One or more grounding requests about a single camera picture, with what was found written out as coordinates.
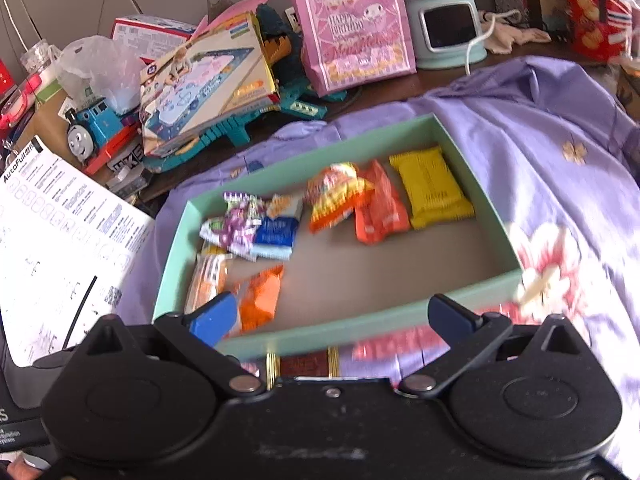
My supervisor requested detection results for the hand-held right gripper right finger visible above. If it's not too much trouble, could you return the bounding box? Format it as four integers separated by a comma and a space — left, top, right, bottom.
399, 293, 584, 394

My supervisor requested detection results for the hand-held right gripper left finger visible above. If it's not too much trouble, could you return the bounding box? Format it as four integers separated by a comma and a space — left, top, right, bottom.
81, 291, 264, 394

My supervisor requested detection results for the orange cracker packet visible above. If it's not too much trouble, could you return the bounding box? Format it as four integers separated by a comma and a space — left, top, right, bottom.
184, 245, 235, 317

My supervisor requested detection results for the shiny orange snack packet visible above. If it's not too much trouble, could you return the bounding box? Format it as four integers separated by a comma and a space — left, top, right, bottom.
234, 264, 285, 335

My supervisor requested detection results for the pink-red translucent snack packet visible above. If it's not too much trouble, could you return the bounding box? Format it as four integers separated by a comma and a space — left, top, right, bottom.
352, 329, 453, 362

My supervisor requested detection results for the purple grape candy packet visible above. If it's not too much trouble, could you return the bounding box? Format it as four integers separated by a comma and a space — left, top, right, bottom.
199, 191, 268, 262

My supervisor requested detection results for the brown-red gold-end snack packet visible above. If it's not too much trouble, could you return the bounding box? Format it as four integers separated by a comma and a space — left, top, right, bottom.
265, 346, 342, 380

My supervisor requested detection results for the blue-white snack packet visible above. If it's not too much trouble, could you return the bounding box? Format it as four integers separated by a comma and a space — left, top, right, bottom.
250, 214, 303, 261

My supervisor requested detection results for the mint green cardboard box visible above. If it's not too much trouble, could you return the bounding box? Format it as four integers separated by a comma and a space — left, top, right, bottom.
151, 113, 524, 361

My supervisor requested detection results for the yellow square snack packet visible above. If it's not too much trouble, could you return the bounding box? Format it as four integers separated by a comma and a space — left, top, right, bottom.
389, 146, 476, 231

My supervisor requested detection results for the small orange-white candy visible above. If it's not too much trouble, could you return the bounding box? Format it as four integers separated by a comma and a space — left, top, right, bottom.
266, 192, 304, 222

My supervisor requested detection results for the red-orange long snack packet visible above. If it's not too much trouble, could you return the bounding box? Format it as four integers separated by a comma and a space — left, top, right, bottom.
354, 159, 412, 245

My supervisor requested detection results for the red-orange puffed snack packet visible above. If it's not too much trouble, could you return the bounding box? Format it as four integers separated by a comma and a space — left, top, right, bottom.
306, 161, 375, 234

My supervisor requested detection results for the purple floral cloth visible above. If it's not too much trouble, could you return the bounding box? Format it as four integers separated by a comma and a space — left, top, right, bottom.
120, 55, 640, 466

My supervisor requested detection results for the white printed instruction sheet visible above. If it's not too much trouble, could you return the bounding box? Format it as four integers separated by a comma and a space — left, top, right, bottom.
0, 136, 157, 367

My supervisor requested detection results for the grey lettered box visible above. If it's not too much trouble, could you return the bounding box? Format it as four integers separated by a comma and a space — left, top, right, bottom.
106, 141, 147, 197

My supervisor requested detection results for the blue toy train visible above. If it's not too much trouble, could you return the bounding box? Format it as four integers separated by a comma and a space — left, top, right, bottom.
65, 94, 144, 175

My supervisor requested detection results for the drawing mat toy box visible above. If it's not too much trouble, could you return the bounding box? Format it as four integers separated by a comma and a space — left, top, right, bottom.
139, 10, 282, 157

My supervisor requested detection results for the brown cardboard box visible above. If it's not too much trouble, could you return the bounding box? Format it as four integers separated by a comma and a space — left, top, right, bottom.
14, 94, 77, 162

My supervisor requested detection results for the clear plastic bag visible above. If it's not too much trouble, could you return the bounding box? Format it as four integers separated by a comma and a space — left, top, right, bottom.
54, 35, 147, 113

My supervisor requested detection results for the beige crumpled cloth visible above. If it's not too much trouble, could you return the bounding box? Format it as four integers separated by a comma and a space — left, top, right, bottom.
479, 10, 552, 57

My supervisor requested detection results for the red-white carton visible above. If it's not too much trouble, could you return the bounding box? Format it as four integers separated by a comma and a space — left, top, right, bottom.
110, 15, 197, 52

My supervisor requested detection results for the mint green small appliance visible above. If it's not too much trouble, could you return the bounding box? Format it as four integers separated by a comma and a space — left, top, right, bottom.
401, 0, 489, 72

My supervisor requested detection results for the pink gift bag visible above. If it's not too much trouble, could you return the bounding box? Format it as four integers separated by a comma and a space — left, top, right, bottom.
281, 0, 418, 97

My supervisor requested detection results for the clear glass cup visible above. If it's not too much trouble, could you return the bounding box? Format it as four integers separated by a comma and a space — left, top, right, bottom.
19, 38, 64, 84

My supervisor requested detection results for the red cookie tin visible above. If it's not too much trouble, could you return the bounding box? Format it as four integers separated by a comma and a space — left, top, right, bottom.
559, 0, 634, 59

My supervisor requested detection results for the white cable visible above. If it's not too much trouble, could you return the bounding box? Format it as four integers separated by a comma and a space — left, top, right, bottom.
464, 9, 524, 77

